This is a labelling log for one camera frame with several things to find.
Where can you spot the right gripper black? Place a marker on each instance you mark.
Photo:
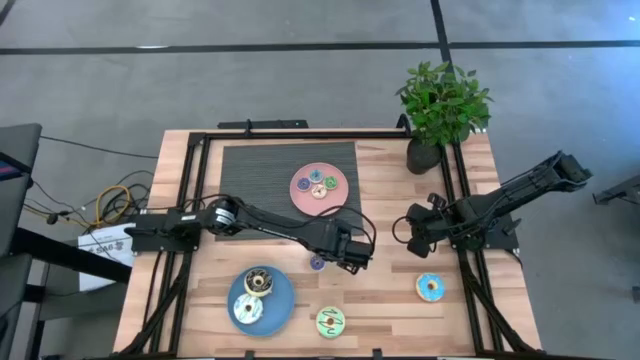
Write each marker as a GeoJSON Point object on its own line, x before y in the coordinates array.
{"type": "Point", "coordinates": [427, 222]}

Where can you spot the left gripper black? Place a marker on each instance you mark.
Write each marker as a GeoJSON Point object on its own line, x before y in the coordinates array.
{"type": "Point", "coordinates": [347, 242]}

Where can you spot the large green icing donut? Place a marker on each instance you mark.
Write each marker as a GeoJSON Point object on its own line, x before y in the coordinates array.
{"type": "Point", "coordinates": [339, 329]}

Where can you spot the small cream donut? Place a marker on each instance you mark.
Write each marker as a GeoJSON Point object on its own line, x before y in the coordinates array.
{"type": "Point", "coordinates": [323, 195]}

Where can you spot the small light blue donut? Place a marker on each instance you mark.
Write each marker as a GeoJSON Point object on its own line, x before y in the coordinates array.
{"type": "Point", "coordinates": [320, 178]}

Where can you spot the small lilac donut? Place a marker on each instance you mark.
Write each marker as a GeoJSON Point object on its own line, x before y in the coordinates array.
{"type": "Point", "coordinates": [299, 187]}

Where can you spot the large chocolate icing donut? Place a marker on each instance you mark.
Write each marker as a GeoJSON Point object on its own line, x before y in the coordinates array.
{"type": "Point", "coordinates": [250, 289]}

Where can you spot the large white icing donut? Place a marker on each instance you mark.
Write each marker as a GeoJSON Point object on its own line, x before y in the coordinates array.
{"type": "Point", "coordinates": [256, 316]}

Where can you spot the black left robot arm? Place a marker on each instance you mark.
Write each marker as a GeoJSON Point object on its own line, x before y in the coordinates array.
{"type": "Point", "coordinates": [280, 227]}

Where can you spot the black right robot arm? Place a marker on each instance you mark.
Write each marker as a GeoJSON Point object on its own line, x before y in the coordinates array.
{"type": "Point", "coordinates": [520, 190]}

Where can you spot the small dark purple donut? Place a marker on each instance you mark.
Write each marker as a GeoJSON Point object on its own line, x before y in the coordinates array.
{"type": "Point", "coordinates": [314, 265]}

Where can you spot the dark plant pot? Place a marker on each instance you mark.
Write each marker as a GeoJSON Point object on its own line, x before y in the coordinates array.
{"type": "Point", "coordinates": [422, 157]}

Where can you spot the pink round plate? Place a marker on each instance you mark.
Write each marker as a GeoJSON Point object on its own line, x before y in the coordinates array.
{"type": "Point", "coordinates": [335, 202]}

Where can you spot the large blue icing donut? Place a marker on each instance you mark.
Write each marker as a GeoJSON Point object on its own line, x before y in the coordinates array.
{"type": "Point", "coordinates": [422, 295]}

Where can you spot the small green donut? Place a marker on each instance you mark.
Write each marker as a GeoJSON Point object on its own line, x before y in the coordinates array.
{"type": "Point", "coordinates": [333, 185]}

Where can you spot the blue round plate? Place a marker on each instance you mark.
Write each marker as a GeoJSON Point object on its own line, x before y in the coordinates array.
{"type": "Point", "coordinates": [277, 310]}

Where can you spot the small black clamp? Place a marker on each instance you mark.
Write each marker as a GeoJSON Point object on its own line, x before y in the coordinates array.
{"type": "Point", "coordinates": [377, 354]}
{"type": "Point", "coordinates": [248, 355]}

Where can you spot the green leafy plant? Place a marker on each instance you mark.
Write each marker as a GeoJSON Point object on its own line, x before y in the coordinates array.
{"type": "Point", "coordinates": [445, 110]}

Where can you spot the dark grey woven mat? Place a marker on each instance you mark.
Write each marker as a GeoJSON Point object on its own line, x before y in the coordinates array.
{"type": "Point", "coordinates": [260, 170]}

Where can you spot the grey stand base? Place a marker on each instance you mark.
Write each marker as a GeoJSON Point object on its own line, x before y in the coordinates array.
{"type": "Point", "coordinates": [622, 190]}

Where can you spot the small dark floor box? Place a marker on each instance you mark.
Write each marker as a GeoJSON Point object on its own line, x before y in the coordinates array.
{"type": "Point", "coordinates": [636, 294]}

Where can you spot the black desk beam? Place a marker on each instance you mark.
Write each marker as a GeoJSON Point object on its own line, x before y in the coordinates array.
{"type": "Point", "coordinates": [75, 255]}

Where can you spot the grey desk top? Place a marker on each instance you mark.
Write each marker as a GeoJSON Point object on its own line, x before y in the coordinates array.
{"type": "Point", "coordinates": [20, 200]}

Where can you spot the laptop screen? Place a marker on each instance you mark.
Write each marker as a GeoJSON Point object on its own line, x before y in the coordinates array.
{"type": "Point", "coordinates": [7, 167]}

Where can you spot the black aluminium table frame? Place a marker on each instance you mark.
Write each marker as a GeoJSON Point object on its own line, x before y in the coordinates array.
{"type": "Point", "coordinates": [300, 135]}

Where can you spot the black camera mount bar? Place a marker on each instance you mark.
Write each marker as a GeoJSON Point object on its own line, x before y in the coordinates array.
{"type": "Point", "coordinates": [270, 124]}

